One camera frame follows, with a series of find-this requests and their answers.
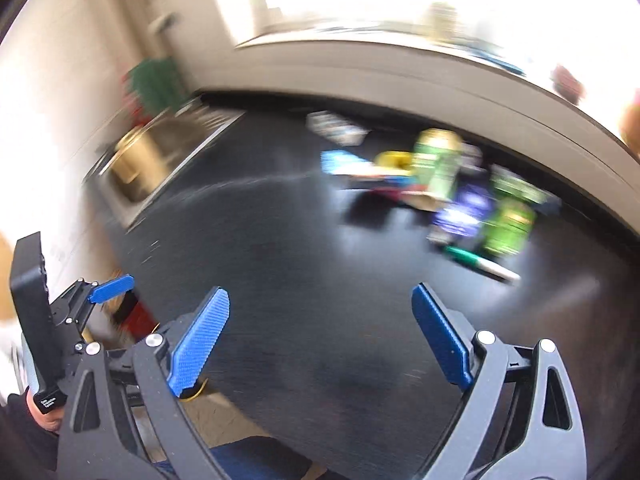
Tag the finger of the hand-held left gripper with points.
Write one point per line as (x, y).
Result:
(112, 289)

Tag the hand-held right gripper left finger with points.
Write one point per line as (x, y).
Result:
(200, 340)

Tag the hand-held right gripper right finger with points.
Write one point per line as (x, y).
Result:
(442, 335)

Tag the blue toothpaste tube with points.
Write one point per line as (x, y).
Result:
(465, 212)

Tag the person's left hand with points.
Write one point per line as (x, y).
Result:
(44, 419)

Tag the green marker pen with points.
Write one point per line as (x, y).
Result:
(480, 262)

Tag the crushed green can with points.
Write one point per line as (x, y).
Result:
(507, 227)

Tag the gold metal pot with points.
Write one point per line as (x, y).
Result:
(137, 160)

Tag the blue seat cushion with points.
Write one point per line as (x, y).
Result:
(260, 462)

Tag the brown cardboard piece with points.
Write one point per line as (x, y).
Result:
(419, 200)

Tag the green wrapper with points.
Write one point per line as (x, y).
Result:
(517, 185)

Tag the tall green can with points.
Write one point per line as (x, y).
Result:
(435, 165)

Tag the stainless steel sink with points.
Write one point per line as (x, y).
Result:
(195, 130)

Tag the yellow plastic piece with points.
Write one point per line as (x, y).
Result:
(395, 160)

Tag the blue snack packet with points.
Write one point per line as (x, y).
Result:
(345, 164)

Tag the green bottle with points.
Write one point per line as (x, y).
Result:
(157, 85)

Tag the crumpled grey paper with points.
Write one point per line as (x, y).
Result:
(337, 127)

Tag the pale printed packet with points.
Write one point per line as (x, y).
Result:
(444, 19)

